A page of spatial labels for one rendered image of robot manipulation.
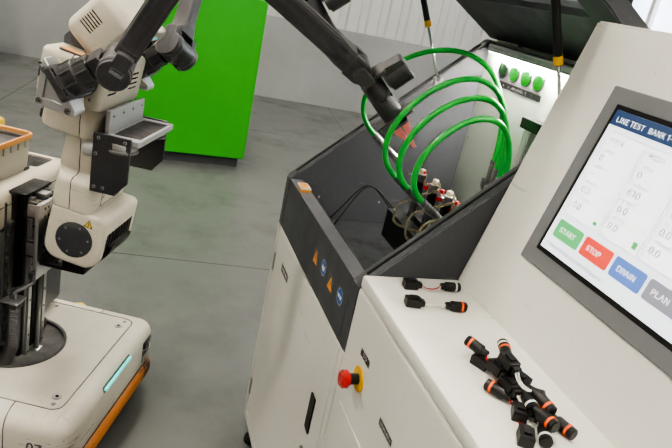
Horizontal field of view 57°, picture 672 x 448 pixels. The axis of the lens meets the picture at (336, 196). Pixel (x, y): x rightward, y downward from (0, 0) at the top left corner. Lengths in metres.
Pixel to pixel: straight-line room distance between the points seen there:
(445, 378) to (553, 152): 0.50
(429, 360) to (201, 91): 3.96
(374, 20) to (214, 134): 3.79
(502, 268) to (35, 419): 1.30
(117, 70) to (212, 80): 3.32
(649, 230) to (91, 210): 1.35
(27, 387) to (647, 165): 1.68
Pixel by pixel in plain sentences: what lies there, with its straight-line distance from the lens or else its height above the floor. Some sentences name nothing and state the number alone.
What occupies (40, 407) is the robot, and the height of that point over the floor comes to 0.28.
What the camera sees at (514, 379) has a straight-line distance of 1.02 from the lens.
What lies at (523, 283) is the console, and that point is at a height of 1.07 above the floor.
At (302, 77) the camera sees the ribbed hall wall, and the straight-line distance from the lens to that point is 8.10.
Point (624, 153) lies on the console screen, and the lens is 1.15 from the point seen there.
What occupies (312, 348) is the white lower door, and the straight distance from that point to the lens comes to 1.57.
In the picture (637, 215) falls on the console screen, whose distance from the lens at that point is 1.08.
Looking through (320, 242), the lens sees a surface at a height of 0.92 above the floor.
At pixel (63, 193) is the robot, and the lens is 1.81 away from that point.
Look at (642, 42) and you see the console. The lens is 1.24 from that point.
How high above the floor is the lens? 1.51
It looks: 18 degrees down
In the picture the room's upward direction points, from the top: 12 degrees clockwise
